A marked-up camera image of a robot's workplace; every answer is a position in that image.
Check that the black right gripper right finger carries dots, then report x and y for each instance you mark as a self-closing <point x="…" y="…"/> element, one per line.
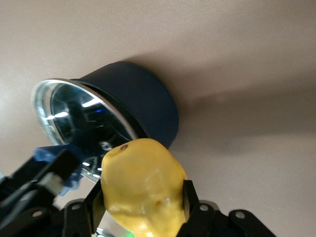
<point x="190" y="200"/>

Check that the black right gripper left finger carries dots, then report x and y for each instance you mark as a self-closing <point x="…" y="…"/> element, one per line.
<point x="95" y="207"/>

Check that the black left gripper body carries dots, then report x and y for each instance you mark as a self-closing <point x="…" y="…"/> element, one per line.
<point x="17" y="197"/>

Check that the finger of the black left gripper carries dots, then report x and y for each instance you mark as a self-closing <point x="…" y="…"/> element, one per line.
<point x="24" y="166"/>
<point x="61" y="168"/>

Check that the yellow potato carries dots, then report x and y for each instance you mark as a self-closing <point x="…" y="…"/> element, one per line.
<point x="143" y="187"/>

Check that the glass lid with blue knob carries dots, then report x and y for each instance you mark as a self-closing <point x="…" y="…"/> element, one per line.
<point x="74" y="116"/>

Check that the brown table cover sheet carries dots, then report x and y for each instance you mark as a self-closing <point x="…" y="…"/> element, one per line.
<point x="222" y="49"/>

